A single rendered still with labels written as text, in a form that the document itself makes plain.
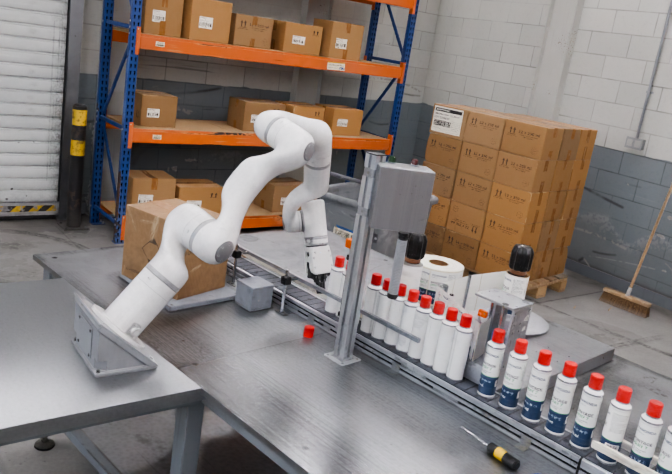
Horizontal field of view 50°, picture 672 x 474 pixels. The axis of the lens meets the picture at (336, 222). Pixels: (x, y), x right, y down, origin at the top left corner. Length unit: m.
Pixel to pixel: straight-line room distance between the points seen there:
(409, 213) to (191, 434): 0.92
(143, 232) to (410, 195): 1.01
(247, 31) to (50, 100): 1.66
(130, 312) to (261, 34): 4.31
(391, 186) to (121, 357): 0.90
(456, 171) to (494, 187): 0.40
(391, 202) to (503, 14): 5.84
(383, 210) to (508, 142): 3.67
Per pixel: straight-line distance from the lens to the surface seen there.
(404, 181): 2.11
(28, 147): 6.19
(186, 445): 2.27
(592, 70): 7.12
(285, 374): 2.18
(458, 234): 6.02
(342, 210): 4.75
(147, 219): 2.61
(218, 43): 5.88
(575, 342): 2.77
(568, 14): 7.30
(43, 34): 6.10
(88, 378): 2.09
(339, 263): 2.47
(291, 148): 2.12
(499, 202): 5.77
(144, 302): 2.12
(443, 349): 2.21
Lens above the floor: 1.82
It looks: 15 degrees down
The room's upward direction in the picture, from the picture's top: 9 degrees clockwise
